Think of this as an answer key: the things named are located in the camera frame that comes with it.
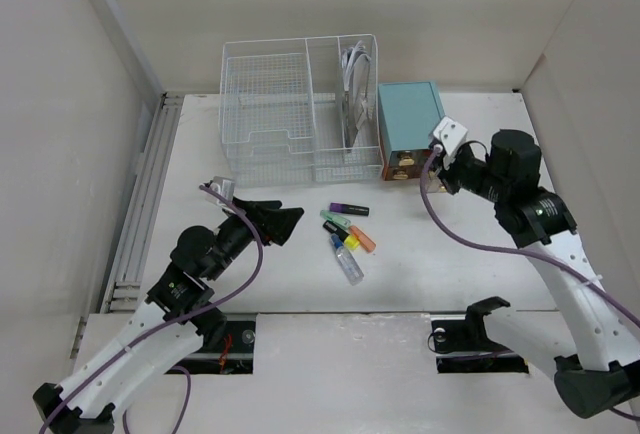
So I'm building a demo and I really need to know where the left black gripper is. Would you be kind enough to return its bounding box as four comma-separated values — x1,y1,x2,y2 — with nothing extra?
206,196,302,280

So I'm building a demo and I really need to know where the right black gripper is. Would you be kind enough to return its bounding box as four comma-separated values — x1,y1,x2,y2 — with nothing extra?
423,145,509,204

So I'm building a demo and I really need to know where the clear blue-cap bottle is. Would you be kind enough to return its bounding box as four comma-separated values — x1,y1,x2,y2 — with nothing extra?
330,234,364,286

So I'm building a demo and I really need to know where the grey setup guide booklet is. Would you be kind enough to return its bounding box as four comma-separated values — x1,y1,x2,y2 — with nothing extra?
341,54,371,149

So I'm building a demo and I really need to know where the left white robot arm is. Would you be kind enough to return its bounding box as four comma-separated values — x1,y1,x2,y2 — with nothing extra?
33,198,304,433

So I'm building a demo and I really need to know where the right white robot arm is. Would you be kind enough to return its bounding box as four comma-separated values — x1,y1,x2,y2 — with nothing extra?
420,127,639,419

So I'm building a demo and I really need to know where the green highlighter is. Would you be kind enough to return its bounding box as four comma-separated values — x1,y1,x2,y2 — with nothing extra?
320,210,352,231

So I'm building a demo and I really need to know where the purple highlighter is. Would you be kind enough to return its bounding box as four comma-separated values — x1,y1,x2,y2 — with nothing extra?
329,203,370,217

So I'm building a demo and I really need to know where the teal wooden drawer box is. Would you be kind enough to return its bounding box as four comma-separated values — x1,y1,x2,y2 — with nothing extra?
378,81,445,181

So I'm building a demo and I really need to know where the yellow highlighter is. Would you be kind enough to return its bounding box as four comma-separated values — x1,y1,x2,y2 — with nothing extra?
323,220,360,250

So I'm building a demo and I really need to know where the orange highlighter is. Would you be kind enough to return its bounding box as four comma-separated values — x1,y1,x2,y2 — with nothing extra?
349,225,376,253

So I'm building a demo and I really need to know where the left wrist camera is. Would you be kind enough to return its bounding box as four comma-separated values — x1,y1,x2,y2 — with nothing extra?
199,176,235,207

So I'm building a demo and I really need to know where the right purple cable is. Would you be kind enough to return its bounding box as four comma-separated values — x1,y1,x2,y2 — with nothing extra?
418,145,640,422

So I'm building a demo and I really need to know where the purple cable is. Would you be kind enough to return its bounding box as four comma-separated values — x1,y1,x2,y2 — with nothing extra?
37,183,265,434
418,145,640,422

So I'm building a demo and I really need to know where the white wire desk organizer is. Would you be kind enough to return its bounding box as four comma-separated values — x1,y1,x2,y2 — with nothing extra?
219,34,383,188

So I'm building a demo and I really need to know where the aluminium rail frame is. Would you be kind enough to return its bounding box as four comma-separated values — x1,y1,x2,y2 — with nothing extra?
96,92,184,314

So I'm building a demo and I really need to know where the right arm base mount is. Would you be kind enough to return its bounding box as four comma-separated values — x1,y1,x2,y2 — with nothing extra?
427,316,529,374

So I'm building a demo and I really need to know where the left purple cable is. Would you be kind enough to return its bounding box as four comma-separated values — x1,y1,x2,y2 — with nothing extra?
37,183,265,434

